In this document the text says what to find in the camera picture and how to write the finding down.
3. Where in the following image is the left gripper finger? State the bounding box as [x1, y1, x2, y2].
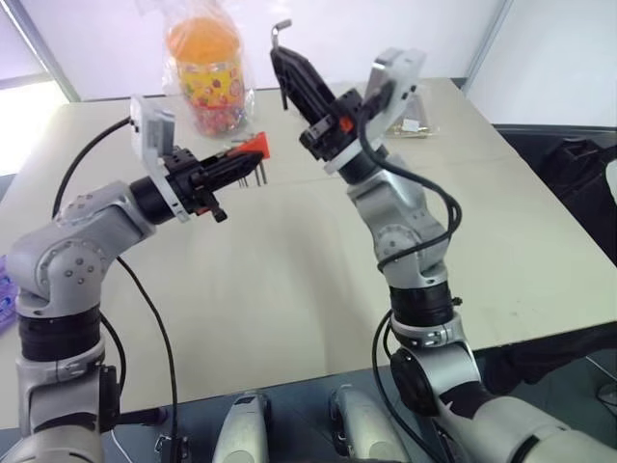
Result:
[200, 150, 257, 175]
[206, 160, 262, 191]

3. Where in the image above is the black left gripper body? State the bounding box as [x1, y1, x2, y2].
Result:
[162, 148, 228, 224]

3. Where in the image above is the white partition post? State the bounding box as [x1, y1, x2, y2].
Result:
[460, 0, 508, 94]

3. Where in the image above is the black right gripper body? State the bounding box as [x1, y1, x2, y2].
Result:
[298, 89, 367, 163]

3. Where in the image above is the silver robot leg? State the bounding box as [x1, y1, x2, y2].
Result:
[329, 382, 402, 463]
[211, 392, 272, 463]

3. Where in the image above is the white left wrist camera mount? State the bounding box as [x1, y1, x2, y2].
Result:
[128, 95, 190, 224]

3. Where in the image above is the candy jar with orange lid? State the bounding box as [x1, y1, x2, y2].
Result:
[165, 15, 245, 140]

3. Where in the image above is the grey window frame post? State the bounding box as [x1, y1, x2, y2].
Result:
[0, 0, 84, 103]

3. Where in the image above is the red hex key holder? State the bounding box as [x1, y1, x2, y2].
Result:
[229, 130, 272, 161]

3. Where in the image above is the long thin black cable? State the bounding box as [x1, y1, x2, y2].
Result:
[99, 255, 190, 463]

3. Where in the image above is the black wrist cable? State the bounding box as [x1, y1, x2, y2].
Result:
[355, 81, 463, 428]
[51, 117, 137, 219]

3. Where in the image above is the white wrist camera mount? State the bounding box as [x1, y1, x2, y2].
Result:
[128, 95, 190, 224]
[322, 46, 428, 176]

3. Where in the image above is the purple packet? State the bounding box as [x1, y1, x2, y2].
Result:
[0, 254, 21, 335]

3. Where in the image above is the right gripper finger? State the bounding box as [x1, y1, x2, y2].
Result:
[269, 49, 328, 128]
[276, 45, 337, 118]

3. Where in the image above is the clear plastic bag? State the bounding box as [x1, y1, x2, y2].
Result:
[133, 0, 259, 142]

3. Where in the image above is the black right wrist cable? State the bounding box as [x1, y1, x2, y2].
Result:
[355, 81, 463, 428]

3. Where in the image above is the silver hex key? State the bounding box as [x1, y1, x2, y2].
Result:
[269, 18, 293, 113]

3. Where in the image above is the bag of gold screws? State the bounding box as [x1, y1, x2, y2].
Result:
[384, 117, 436, 142]

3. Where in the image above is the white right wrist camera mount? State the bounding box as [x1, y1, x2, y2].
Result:
[322, 46, 428, 176]

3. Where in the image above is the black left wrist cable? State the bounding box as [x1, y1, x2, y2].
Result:
[51, 117, 137, 219]

